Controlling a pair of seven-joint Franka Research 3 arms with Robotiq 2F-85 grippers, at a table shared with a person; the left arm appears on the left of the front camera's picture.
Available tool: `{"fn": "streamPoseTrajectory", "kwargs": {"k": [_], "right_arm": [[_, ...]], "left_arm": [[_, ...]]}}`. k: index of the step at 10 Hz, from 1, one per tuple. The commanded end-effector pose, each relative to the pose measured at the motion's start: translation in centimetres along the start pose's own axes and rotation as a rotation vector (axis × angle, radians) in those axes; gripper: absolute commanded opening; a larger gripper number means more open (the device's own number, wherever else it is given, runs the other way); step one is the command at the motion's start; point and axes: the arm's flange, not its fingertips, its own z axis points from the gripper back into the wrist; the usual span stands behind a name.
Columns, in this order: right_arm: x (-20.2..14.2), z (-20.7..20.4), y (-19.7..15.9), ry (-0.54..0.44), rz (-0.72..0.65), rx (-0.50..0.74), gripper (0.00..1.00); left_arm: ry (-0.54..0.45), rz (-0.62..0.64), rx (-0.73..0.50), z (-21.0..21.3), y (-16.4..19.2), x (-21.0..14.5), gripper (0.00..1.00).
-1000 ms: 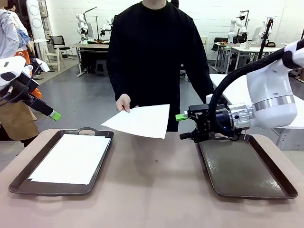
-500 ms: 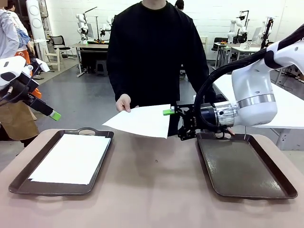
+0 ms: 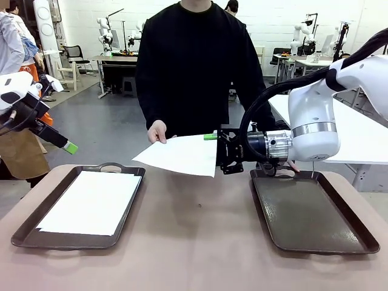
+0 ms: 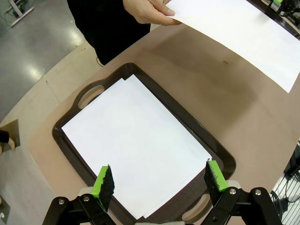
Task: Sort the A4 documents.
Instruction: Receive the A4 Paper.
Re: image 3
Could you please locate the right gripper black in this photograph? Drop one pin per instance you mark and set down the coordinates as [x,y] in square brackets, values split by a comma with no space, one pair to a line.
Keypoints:
[242,148]

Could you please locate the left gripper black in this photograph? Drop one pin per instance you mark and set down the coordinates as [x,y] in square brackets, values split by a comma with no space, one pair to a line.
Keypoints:
[42,131]

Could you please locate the white paper stack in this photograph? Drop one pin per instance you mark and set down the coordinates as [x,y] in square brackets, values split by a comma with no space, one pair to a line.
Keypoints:
[182,157]

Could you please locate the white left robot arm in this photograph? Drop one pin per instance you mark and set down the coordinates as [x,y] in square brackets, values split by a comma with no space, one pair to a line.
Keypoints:
[15,88]

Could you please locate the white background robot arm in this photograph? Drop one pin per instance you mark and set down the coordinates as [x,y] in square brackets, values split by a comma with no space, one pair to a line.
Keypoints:
[296,45]
[104,25]
[136,33]

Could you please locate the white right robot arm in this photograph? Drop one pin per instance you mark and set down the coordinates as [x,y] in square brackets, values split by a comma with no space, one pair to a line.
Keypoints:
[312,109]

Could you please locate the person's right forearm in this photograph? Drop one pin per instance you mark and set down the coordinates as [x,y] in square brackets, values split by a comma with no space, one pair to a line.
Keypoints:
[154,109]

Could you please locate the person's right hand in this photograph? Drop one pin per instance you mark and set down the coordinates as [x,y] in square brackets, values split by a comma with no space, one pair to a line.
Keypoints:
[157,131]

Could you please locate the person's left hand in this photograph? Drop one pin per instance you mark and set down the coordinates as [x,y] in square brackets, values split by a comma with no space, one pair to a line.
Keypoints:
[292,166]

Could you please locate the white wooden chair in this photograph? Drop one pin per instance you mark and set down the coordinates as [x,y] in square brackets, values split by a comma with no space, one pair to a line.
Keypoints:
[69,72]

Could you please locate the person in black sweater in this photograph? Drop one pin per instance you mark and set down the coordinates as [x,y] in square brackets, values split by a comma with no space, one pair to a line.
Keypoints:
[188,75]

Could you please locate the grey plastic stool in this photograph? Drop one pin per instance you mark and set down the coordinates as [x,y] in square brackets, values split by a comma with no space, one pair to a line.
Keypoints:
[129,82]

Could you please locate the dark background work table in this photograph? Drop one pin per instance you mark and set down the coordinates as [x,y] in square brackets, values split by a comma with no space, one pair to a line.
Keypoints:
[118,69]

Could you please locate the brown plastic serving tray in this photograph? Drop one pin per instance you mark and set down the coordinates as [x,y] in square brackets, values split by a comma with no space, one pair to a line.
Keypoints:
[306,212]
[60,241]

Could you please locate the black mesh office chair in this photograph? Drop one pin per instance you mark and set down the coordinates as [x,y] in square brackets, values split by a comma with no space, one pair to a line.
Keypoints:
[74,53]

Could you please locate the white drawer shelf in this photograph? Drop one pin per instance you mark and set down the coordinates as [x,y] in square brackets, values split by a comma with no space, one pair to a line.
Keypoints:
[261,60]

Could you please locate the mannequin in orange trousers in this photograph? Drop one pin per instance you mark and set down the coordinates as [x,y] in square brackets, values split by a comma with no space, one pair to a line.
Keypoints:
[30,50]

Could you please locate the mannequin in brown apron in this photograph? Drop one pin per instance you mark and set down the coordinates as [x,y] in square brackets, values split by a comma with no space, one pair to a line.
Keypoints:
[9,45]

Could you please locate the long white background desk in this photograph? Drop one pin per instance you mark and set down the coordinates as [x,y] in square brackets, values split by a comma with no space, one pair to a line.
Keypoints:
[309,62]

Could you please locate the white patterned bag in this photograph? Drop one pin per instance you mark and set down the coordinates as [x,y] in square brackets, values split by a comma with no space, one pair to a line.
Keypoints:
[314,58]

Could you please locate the large white table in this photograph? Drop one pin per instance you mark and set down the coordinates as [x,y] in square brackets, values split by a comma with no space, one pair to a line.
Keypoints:
[357,139]

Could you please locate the background person dark hair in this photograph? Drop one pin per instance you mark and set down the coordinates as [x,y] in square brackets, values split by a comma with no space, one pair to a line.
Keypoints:
[232,6]

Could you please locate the grey computer monitor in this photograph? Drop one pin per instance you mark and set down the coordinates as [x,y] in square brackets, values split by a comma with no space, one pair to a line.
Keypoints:
[327,44]

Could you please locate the black tripod pole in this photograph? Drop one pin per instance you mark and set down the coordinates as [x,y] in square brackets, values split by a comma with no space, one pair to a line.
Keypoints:
[341,42]

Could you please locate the black left wrist mount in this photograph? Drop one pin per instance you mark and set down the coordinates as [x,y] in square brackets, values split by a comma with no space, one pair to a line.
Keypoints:
[28,110]

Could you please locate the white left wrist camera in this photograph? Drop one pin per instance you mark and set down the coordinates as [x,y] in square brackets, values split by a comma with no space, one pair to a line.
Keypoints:
[56,86]

